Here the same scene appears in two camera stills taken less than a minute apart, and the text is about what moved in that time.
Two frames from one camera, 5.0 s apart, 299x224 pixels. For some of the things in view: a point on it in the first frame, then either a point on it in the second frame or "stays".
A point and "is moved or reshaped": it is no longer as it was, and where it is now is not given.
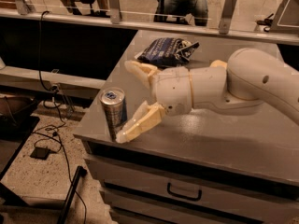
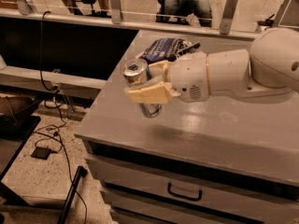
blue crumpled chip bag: x=167 y=52 stays
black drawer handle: x=186 y=197 stays
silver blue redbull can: x=113 y=101 is moved or reshaped
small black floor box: x=40 y=152 stays
